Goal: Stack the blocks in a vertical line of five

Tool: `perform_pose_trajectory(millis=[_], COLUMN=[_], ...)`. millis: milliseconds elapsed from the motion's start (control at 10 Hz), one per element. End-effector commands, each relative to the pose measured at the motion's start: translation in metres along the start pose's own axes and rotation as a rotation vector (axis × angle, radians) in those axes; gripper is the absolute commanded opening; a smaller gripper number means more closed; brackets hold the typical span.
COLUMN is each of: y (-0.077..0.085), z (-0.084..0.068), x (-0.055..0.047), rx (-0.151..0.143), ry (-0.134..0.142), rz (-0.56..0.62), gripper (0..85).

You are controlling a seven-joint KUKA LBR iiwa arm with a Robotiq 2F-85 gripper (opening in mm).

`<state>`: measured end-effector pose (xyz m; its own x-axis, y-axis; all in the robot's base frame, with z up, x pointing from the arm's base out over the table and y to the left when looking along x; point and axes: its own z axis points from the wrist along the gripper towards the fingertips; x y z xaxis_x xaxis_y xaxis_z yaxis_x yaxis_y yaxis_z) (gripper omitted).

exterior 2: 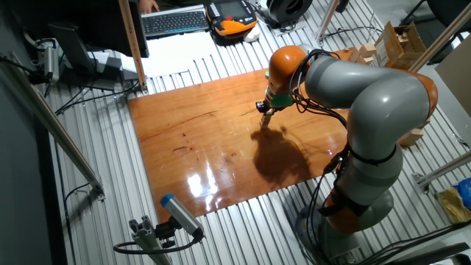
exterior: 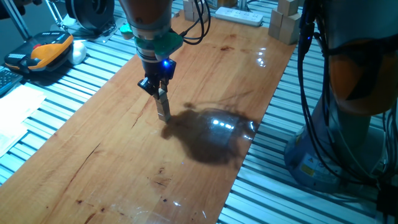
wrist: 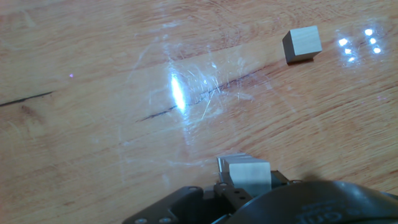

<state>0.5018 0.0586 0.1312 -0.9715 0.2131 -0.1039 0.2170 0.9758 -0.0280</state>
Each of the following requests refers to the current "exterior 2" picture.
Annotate silver camera with blue end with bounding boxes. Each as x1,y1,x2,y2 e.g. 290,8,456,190
160,193,205,239

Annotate tan frame post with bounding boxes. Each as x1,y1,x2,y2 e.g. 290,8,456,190
408,2,471,73
314,0,341,42
118,0,149,93

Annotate white computer mouse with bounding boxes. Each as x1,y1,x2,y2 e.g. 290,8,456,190
243,26,261,43

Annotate white paper sheets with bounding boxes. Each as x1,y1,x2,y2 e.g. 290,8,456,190
119,31,219,79

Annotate black office chair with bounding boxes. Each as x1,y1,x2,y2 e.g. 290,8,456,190
399,0,471,66

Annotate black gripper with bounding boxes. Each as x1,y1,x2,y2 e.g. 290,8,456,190
255,99,286,118

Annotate long aluminium frame beam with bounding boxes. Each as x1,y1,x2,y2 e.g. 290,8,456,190
0,54,107,202

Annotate orange black teach pendant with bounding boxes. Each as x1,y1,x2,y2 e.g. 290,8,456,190
205,0,258,38

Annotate beige flat panel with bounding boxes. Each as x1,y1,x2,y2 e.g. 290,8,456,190
434,43,471,119

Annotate yellow plastic bag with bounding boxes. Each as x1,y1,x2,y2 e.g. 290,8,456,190
436,186,471,225

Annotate thin black table cable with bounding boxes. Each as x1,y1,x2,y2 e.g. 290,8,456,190
322,25,383,38

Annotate blue plastic bag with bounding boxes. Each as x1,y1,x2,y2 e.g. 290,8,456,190
453,177,471,211

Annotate black monitor cables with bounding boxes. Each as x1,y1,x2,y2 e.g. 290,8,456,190
54,79,141,116

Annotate aluminium profile camera stand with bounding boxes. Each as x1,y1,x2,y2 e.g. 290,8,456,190
128,215,174,265

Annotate black floor cable bundle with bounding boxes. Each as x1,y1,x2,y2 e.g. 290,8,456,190
358,219,471,265

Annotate grey fan base plate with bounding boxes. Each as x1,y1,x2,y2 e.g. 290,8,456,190
274,20,307,37

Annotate black computer keyboard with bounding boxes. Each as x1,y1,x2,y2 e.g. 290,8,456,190
141,10,210,38

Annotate open cardboard box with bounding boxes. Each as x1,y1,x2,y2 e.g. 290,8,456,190
375,21,428,70

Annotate black camera cable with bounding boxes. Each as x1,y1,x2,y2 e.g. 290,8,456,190
113,231,205,255

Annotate black flat bar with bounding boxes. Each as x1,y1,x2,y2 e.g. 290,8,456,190
382,241,471,265

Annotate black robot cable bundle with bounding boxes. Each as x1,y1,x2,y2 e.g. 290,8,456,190
288,49,353,265

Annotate short aluminium frame beam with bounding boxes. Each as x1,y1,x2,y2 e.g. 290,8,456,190
411,149,471,193

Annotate person right hand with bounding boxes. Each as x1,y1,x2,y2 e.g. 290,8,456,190
138,0,160,15

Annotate glossy wooden board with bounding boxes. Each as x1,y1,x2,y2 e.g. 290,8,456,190
127,47,369,224

